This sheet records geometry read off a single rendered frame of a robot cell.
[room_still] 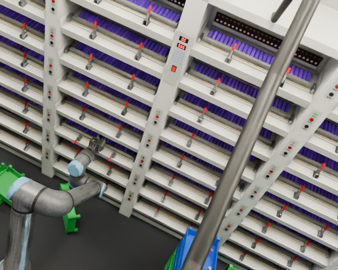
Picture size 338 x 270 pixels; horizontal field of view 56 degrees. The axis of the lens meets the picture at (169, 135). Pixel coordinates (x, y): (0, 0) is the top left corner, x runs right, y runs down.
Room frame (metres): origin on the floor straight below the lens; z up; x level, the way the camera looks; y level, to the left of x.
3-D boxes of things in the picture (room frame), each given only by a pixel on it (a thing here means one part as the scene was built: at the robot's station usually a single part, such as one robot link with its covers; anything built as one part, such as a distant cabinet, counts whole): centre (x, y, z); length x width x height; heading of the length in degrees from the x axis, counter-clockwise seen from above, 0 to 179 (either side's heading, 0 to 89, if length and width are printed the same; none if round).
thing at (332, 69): (1.43, -0.61, 0.88); 0.20 x 0.09 x 1.76; 173
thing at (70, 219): (1.24, 0.48, 0.10); 0.30 x 0.08 x 0.20; 38
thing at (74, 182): (1.19, 0.43, 0.53); 0.12 x 0.09 x 0.12; 84
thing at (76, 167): (1.21, 0.44, 0.64); 0.12 x 0.09 x 0.10; 174
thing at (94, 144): (1.37, 0.42, 0.64); 0.12 x 0.08 x 0.09; 174
